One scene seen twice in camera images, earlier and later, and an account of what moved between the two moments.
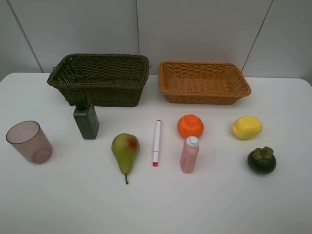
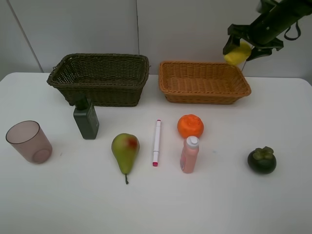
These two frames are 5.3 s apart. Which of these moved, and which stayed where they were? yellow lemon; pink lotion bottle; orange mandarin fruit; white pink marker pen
Moved: yellow lemon
Stayed: orange mandarin fruit; pink lotion bottle; white pink marker pen
